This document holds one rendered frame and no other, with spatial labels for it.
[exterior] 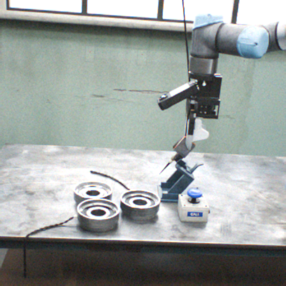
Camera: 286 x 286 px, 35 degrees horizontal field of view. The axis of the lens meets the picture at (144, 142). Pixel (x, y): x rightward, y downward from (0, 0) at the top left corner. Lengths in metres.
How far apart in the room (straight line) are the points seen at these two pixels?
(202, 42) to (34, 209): 0.61
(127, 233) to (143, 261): 0.36
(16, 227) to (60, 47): 1.71
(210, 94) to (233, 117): 1.67
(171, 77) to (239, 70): 0.41
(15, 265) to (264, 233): 0.73
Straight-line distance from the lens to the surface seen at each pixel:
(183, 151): 1.27
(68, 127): 2.83
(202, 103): 1.21
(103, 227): 1.11
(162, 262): 1.48
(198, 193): 1.19
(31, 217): 1.19
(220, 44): 1.15
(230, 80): 2.82
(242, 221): 1.25
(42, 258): 1.48
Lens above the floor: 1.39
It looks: 20 degrees down
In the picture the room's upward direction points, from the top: 5 degrees clockwise
